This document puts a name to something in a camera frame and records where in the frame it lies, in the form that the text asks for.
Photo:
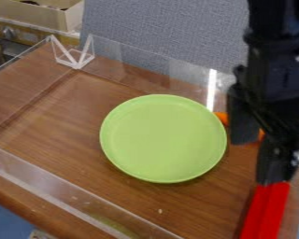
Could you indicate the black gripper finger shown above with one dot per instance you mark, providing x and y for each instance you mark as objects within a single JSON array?
[{"x": 277, "y": 161}]

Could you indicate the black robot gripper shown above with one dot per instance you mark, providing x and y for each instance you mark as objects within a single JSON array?
[{"x": 264, "y": 98}]

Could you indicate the red star-shaped block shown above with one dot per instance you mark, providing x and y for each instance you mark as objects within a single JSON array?
[{"x": 266, "y": 211}]

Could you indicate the green plastic plate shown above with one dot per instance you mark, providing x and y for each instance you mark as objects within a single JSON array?
[{"x": 163, "y": 138}]

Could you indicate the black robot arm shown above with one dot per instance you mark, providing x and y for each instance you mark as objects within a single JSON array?
[{"x": 273, "y": 17}]

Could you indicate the orange toy carrot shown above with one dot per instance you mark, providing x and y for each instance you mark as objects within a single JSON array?
[{"x": 224, "y": 117}]

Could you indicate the cardboard box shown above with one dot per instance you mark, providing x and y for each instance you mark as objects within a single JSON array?
[{"x": 55, "y": 14}]

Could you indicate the wooden shelf with metal knob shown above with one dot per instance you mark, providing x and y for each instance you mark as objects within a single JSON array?
[{"x": 28, "y": 34}]

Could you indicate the clear acrylic tray wall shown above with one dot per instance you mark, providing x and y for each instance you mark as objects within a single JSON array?
[{"x": 58, "y": 180}]

